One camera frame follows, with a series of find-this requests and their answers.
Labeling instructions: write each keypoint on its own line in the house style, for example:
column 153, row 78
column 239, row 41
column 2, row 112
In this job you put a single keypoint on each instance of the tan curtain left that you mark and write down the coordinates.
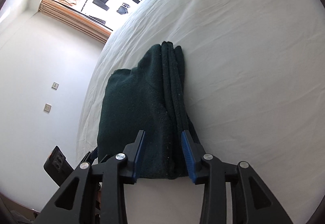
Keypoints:
column 75, row 20

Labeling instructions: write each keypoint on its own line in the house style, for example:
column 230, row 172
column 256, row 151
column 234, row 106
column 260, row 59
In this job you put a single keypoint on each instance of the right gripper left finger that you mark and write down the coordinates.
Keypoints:
column 135, row 154

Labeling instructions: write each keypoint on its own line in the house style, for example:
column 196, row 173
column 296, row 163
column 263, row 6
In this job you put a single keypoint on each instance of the black camera box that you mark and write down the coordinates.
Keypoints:
column 57, row 167

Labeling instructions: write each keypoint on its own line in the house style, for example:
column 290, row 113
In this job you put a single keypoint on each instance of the dark green knit garment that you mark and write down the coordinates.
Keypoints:
column 148, row 97

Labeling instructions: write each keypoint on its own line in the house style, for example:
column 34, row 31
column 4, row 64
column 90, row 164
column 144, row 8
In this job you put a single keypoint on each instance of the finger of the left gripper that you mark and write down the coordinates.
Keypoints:
column 90, row 156

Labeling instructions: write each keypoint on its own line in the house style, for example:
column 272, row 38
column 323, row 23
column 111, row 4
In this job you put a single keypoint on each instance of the upper wall socket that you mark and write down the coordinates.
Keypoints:
column 55, row 86

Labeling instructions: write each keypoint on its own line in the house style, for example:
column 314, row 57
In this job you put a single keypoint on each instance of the white bed sheet mattress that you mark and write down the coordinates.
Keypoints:
column 254, row 85

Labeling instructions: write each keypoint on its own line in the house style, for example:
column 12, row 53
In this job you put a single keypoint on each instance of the lower wall socket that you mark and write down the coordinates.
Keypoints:
column 47, row 107

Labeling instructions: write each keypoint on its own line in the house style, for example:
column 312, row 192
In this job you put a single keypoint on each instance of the wall socket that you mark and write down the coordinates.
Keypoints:
column 47, row 107
column 55, row 86

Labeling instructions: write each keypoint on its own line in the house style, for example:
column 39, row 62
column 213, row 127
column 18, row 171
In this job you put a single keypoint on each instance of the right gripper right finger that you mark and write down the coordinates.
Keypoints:
column 193, row 153

